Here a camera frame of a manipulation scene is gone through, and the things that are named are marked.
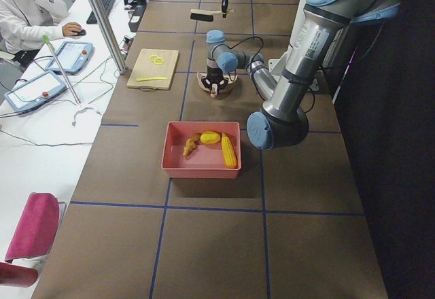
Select wooden cutting board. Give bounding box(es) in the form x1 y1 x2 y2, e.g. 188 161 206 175
126 48 179 90

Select far teach pendant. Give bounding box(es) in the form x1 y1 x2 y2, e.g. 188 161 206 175
55 41 94 75

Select near teach pendant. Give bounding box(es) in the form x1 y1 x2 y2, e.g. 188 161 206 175
4 71 67 113

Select blue tape line crosswise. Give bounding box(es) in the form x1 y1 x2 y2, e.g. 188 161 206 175
137 30 290 37

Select toy yellow potato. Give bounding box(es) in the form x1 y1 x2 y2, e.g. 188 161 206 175
200 130 221 145

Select lemon slices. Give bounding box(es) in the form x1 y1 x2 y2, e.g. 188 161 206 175
149 54 164 65

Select toy ginger root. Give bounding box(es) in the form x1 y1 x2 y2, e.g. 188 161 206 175
183 133 201 157

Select white hand brush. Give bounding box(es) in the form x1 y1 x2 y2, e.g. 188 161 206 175
190 8 235 22

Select yellow toy knife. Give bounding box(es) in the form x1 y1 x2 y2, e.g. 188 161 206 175
135 76 168 82

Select seated person white shirt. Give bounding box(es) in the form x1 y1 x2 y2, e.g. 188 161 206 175
1 0 69 66

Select beige plastic dustpan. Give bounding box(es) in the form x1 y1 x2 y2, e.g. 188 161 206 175
196 72 239 98

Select black keyboard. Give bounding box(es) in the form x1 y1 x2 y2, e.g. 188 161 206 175
86 0 117 25

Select toy corn cob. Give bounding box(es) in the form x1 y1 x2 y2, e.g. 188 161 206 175
221 133 237 169

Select teach pendant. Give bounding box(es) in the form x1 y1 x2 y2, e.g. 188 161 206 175
55 41 94 75
4 71 67 113

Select thin metal rod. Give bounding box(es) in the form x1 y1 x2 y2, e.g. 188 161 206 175
43 35 82 105

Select blue tape line lengthwise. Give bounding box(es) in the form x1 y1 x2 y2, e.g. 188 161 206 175
178 40 196 122

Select pink plastic bin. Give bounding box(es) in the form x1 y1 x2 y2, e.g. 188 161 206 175
162 122 242 179

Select person right hand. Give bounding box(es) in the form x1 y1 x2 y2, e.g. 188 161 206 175
62 22 82 37

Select aluminium frame post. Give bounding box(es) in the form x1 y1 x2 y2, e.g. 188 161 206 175
88 0 126 75

